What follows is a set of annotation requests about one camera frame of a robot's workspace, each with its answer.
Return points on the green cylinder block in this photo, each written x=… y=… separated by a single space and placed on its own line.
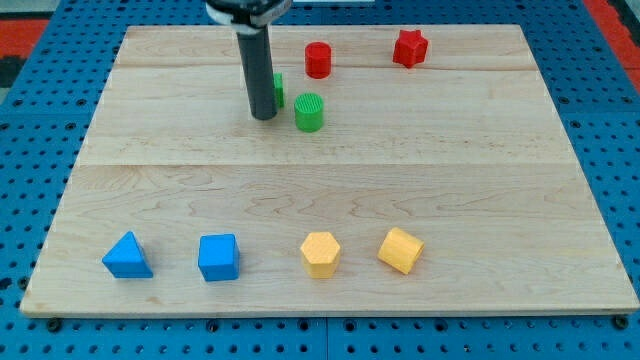
x=309 y=112

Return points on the red star block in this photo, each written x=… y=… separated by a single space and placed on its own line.
x=410 y=48

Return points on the blue cube block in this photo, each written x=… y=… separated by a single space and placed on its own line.
x=219 y=257

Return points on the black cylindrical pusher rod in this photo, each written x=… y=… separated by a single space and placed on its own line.
x=255 y=53

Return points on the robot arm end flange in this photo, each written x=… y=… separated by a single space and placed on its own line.
x=250 y=13

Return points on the yellow hexagon block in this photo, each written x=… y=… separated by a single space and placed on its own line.
x=320 y=255

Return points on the wooden board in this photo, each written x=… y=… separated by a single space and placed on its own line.
x=465 y=151

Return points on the blue triangle block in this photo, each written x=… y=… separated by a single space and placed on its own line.
x=126 y=259

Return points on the red cylinder block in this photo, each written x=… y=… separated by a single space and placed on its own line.
x=318 y=60

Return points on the green block behind rod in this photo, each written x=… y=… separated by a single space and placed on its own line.
x=279 y=89

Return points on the yellow cylinder block lying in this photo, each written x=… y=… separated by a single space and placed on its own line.
x=400 y=250

